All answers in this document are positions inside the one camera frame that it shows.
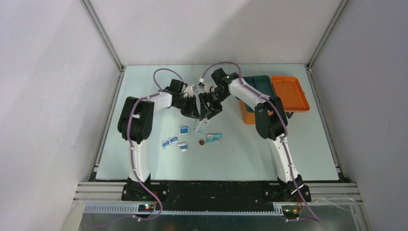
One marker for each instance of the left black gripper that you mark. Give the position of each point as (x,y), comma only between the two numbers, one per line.
(192,111)

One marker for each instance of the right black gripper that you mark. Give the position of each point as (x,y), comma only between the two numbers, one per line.
(206,111)

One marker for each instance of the blue white sachet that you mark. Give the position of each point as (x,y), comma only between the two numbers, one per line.
(200,126)

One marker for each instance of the teal bandage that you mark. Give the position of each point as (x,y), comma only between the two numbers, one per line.
(214,138)

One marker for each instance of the teal divided tray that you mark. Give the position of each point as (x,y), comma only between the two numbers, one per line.
(261,83)

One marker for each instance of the orange medicine kit box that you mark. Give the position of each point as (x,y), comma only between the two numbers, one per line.
(289,90)

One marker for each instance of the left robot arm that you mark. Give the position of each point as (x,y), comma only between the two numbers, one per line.
(136,124)

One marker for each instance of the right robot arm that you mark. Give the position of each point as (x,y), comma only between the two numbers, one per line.
(270,121)

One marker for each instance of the blue alcohol wipe packet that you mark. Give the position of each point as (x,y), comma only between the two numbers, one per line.
(183,130)

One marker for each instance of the blue wipe packet middle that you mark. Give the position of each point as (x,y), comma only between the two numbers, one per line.
(173,139)

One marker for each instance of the blue wipe packet lower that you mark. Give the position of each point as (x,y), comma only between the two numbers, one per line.
(183,146)

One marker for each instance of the blue wipe packet left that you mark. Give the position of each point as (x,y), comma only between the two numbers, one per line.
(165,143)

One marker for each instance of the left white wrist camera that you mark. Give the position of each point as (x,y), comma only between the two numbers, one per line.
(189,91)

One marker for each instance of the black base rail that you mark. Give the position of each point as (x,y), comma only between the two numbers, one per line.
(215,196)

